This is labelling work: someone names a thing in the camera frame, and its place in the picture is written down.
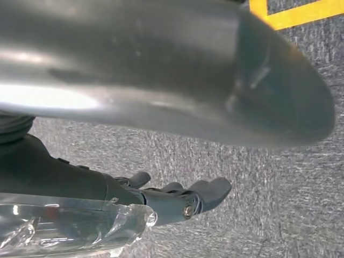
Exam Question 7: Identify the clear plastic cover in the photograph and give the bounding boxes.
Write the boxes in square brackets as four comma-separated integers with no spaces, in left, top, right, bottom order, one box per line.
[0,193,158,258]

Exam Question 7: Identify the yellow floor tape square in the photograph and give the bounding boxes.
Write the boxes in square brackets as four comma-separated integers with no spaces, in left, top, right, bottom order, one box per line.
[248,0,344,31]

